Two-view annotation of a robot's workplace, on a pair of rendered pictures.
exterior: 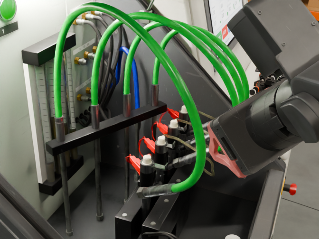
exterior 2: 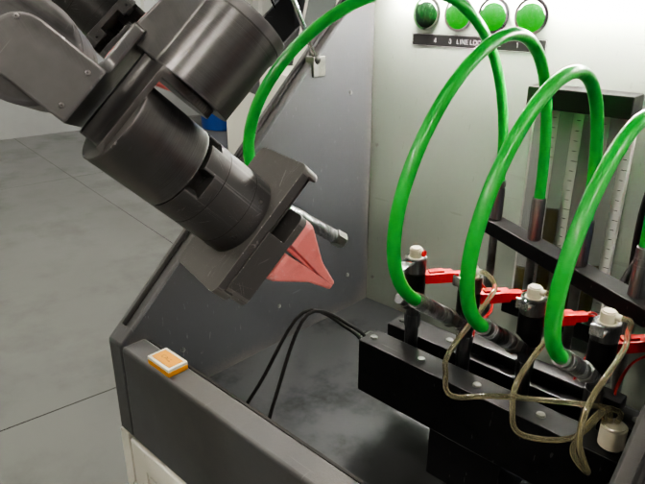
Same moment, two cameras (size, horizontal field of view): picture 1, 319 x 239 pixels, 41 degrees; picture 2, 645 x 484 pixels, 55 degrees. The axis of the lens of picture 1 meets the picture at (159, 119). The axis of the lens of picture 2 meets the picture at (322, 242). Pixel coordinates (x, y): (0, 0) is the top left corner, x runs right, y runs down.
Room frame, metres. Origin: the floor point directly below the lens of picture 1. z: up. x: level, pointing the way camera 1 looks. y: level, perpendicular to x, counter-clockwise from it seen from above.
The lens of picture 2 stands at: (0.89, -0.69, 1.41)
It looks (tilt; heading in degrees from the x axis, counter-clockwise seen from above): 22 degrees down; 114
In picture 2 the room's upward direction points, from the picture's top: straight up
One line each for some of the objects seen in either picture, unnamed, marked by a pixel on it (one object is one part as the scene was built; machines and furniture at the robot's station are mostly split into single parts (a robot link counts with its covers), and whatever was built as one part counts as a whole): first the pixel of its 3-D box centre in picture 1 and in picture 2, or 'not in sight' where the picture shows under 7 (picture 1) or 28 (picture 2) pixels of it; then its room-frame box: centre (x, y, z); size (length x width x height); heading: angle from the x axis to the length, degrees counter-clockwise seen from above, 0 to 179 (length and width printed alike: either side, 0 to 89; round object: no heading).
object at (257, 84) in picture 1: (269, 82); not in sight; (1.35, -0.37, 1.01); 0.23 x 0.11 x 0.06; 160
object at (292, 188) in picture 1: (289, 188); not in sight; (1.04, -0.40, 0.80); 0.05 x 0.04 x 0.05; 160
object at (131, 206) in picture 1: (164, 202); (484, 423); (0.83, -0.02, 0.91); 0.34 x 0.10 x 0.15; 160
